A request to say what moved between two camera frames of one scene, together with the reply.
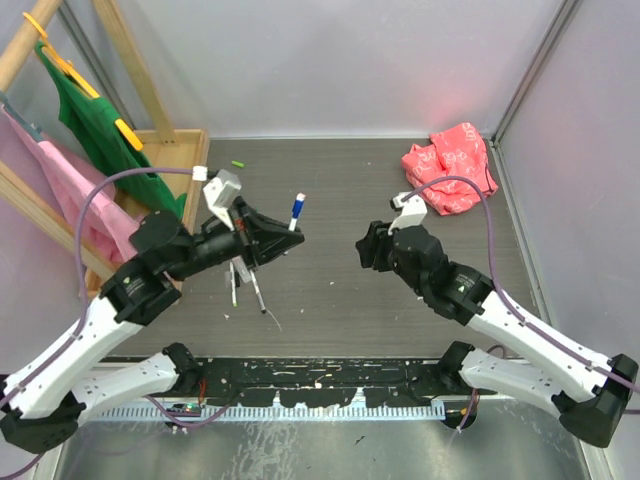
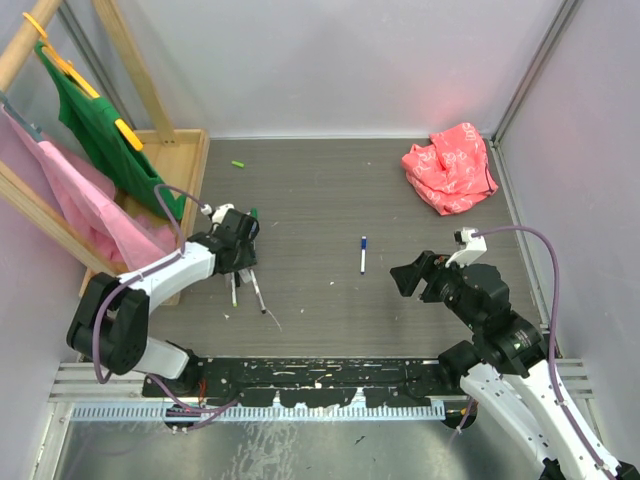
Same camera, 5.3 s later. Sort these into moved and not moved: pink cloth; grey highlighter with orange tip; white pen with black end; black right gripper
Moved: black right gripper
Not moved: white pen with black end; pink cloth; grey highlighter with orange tip
